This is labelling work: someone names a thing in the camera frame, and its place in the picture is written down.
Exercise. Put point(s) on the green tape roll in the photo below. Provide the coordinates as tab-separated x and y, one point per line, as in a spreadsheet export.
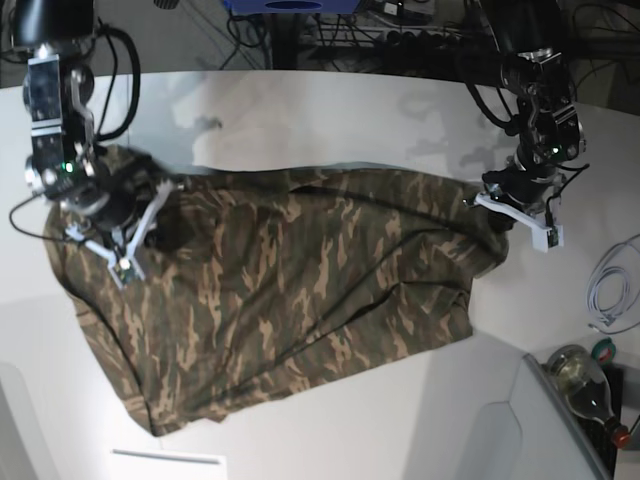
604	351

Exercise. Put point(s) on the camouflage t-shirt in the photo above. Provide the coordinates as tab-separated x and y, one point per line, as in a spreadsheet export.
261	285

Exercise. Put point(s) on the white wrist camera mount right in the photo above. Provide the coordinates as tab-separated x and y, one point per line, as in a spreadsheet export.
124	263

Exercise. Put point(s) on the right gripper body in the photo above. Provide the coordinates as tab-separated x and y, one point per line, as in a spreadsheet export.
107	188

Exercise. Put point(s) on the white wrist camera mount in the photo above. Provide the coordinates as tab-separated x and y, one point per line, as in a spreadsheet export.
124	263
540	217

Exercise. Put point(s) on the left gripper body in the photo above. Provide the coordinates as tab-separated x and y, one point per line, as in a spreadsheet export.
524	189

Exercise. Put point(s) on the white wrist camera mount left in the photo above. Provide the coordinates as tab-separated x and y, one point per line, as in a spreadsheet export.
540	217

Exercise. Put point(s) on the clear plastic bottle red cap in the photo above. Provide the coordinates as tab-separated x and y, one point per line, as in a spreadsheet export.
582	383

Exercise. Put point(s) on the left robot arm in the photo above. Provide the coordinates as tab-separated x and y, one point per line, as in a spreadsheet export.
529	38

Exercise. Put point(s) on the blue bin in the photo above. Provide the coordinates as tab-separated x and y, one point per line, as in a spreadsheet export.
293	6

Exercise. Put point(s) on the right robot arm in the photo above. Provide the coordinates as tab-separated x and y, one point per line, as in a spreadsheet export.
59	84

